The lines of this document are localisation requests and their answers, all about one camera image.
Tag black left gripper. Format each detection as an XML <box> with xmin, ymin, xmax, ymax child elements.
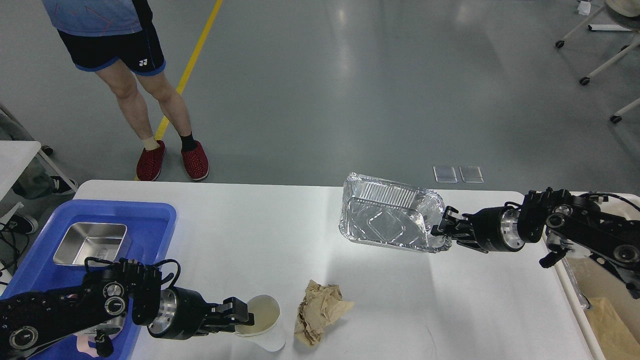
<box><xmin>147</xmin><ymin>287</ymin><xmax>255</xmax><ymax>340</ymax></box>

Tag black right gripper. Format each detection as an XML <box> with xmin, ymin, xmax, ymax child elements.
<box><xmin>430</xmin><ymin>206</ymin><xmax>525</xmax><ymax>255</ymax></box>

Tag white paper cup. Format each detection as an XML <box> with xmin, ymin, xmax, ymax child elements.
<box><xmin>234</xmin><ymin>294</ymin><xmax>286</xmax><ymax>353</ymax></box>

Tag aluminium foil tray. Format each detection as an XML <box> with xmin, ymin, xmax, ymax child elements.
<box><xmin>338</xmin><ymin>172</ymin><xmax>452</xmax><ymax>254</ymax></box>

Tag brown paper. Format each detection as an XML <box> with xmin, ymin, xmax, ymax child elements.
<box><xmin>585</xmin><ymin>297</ymin><xmax>640</xmax><ymax>360</ymax></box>
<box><xmin>294</xmin><ymin>279</ymin><xmax>355</xmax><ymax>349</ymax></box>

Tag pink plastic mug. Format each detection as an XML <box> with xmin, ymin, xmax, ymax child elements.
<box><xmin>75</xmin><ymin>333</ymin><xmax>99</xmax><ymax>358</ymax></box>

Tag square stainless steel tray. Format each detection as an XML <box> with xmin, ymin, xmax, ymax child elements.
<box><xmin>53</xmin><ymin>222</ymin><xmax>131</xmax><ymax>266</ymax></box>

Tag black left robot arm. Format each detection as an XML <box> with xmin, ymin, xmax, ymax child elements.
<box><xmin>0</xmin><ymin>257</ymin><xmax>255</xmax><ymax>360</ymax></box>

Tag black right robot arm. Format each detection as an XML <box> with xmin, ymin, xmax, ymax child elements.
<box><xmin>430</xmin><ymin>187</ymin><xmax>640</xmax><ymax>300</ymax></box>

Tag clear floor plate right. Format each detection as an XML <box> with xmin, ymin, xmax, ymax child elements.
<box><xmin>458</xmin><ymin>165</ymin><xmax>485</xmax><ymax>183</ymax></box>

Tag clear floor plate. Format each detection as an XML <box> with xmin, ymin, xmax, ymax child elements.
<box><xmin>458</xmin><ymin>165</ymin><xmax>485</xmax><ymax>183</ymax></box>
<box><xmin>433</xmin><ymin>165</ymin><xmax>458</xmax><ymax>183</ymax></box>

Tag clear floor plate left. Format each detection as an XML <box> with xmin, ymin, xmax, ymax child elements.
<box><xmin>433</xmin><ymin>165</ymin><xmax>458</xmax><ymax>183</ymax></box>

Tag beige plastic bin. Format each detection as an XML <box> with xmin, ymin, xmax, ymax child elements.
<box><xmin>529</xmin><ymin>192</ymin><xmax>640</xmax><ymax>360</ymax></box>

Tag brown paper in bin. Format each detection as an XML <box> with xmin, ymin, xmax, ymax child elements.
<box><xmin>585</xmin><ymin>297</ymin><xmax>640</xmax><ymax>360</ymax></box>

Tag seated person at left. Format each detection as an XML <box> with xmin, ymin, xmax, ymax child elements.
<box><xmin>0</xmin><ymin>112</ymin><xmax>79</xmax><ymax>235</ymax></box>

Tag white side table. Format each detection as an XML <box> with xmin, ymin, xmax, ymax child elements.
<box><xmin>0</xmin><ymin>140</ymin><xmax>79</xmax><ymax>200</ymax></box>

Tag white wheeled chair base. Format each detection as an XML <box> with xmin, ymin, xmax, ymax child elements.
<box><xmin>555</xmin><ymin>0</ymin><xmax>640</xmax><ymax>124</ymax></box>

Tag standing person in shorts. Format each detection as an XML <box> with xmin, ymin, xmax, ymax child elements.
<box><xmin>42</xmin><ymin>0</ymin><xmax>210</xmax><ymax>182</ymax></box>

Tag black cables on floor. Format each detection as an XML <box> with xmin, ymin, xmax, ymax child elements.
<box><xmin>0</xmin><ymin>222</ymin><xmax>28</xmax><ymax>286</ymax></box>

